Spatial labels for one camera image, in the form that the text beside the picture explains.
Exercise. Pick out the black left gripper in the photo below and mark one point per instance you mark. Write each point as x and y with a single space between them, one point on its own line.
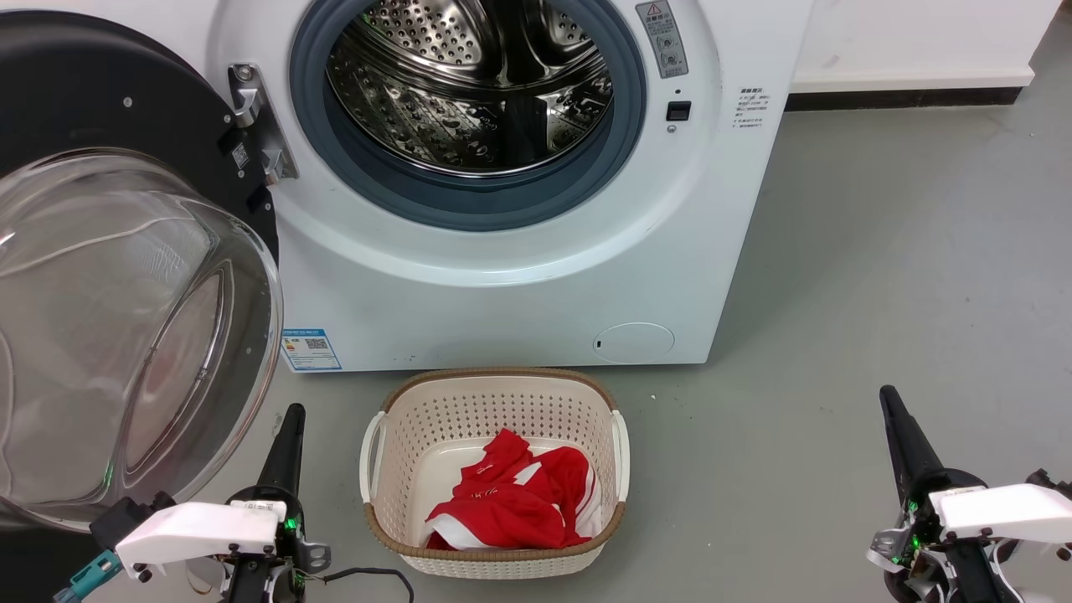
293 548

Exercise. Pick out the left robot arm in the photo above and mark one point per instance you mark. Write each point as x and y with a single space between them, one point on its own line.
245 582

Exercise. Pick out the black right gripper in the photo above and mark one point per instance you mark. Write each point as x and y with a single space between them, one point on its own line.
913 536

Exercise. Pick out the small printed text sticker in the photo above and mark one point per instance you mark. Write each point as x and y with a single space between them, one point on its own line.
749 107

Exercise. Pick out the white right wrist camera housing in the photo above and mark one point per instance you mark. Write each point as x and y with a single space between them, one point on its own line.
1005 509

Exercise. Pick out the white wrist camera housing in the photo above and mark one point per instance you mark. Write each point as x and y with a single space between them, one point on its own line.
1005 509
197 532

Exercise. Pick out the blue energy label sticker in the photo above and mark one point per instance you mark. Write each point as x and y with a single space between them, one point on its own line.
311 350

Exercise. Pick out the red and white garment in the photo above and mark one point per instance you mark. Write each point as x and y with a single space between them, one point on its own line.
498 515

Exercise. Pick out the beige plastic laundry basket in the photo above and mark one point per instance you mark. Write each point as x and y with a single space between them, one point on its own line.
435 410

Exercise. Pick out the white front-load washing machine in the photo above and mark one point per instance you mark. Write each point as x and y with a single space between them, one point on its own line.
519 301

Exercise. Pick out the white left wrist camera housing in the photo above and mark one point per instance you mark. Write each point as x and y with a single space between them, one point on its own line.
197 532

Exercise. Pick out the grey warning sticker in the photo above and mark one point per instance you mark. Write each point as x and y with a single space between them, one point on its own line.
662 38

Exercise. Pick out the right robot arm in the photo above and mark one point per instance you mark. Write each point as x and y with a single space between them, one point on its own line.
976 578

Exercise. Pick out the round white filter cover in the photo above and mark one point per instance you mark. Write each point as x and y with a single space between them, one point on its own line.
634 343

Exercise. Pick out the steel perforated washer drum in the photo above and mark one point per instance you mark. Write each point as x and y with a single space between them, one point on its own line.
469 109

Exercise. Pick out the black round glass washer door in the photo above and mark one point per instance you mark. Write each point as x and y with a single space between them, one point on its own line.
109 92

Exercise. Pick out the black wall skirting strip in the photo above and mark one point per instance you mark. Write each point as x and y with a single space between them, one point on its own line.
904 99

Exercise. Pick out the metal door hinge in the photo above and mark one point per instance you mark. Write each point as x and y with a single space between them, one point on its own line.
255 109

